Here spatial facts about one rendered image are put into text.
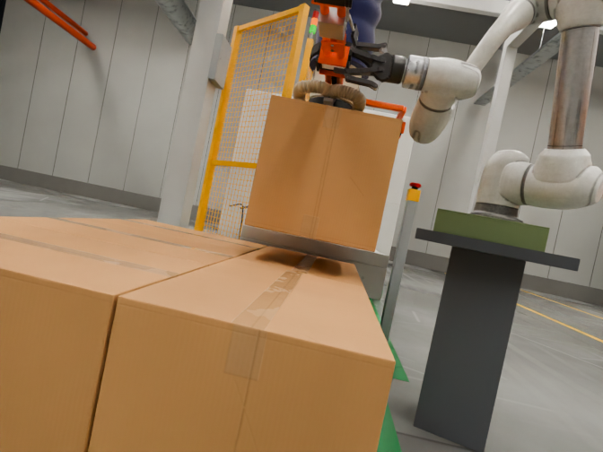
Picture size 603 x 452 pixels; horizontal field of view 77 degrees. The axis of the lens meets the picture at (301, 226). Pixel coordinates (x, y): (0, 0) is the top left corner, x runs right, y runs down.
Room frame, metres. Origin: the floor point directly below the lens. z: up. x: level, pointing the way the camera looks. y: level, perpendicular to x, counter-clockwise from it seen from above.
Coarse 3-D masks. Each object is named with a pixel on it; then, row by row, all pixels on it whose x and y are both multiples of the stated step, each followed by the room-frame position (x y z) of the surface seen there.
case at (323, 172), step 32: (288, 128) 1.14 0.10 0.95; (320, 128) 1.13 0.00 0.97; (352, 128) 1.13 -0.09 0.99; (384, 128) 1.12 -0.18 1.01; (288, 160) 1.14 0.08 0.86; (320, 160) 1.13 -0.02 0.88; (352, 160) 1.13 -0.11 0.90; (384, 160) 1.12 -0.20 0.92; (256, 192) 1.14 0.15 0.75; (288, 192) 1.13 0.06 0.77; (320, 192) 1.13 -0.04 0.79; (352, 192) 1.12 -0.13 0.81; (384, 192) 1.12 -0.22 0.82; (256, 224) 1.14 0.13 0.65; (288, 224) 1.13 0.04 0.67; (320, 224) 1.13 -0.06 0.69; (352, 224) 1.12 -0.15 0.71
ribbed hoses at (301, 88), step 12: (300, 84) 1.20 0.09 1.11; (312, 84) 1.20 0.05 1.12; (324, 84) 1.20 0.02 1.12; (336, 84) 1.20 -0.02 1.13; (300, 96) 1.24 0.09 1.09; (324, 96) 1.23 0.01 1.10; (336, 96) 1.20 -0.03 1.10; (348, 96) 1.19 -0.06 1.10; (360, 96) 1.19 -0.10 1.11; (360, 108) 1.22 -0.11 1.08
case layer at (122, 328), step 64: (0, 256) 0.61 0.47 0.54; (64, 256) 0.70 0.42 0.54; (128, 256) 0.82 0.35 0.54; (192, 256) 0.99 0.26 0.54; (256, 256) 1.25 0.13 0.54; (0, 320) 0.55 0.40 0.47; (64, 320) 0.54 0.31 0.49; (128, 320) 0.53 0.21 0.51; (192, 320) 0.52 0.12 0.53; (256, 320) 0.55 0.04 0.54; (320, 320) 0.62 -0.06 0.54; (0, 384) 0.54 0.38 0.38; (64, 384) 0.54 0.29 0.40; (128, 384) 0.53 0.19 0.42; (192, 384) 0.52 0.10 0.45; (256, 384) 0.51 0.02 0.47; (320, 384) 0.50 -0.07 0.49; (384, 384) 0.50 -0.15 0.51; (0, 448) 0.54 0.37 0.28; (64, 448) 0.53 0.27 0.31; (128, 448) 0.53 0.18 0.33; (192, 448) 0.52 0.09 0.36; (256, 448) 0.51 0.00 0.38; (320, 448) 0.50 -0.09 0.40
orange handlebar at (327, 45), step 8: (320, 8) 0.87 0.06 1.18; (328, 8) 0.88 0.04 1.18; (344, 16) 0.88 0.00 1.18; (328, 40) 1.01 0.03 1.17; (336, 40) 1.04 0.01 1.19; (344, 40) 1.00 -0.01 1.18; (328, 48) 1.04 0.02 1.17; (336, 48) 1.03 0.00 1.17; (344, 48) 1.04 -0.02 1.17; (328, 80) 1.26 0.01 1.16; (336, 80) 1.26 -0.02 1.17; (368, 104) 1.41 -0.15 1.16; (376, 104) 1.40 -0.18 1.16; (384, 104) 1.40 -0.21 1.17; (392, 104) 1.40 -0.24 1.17; (400, 112) 1.42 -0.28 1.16
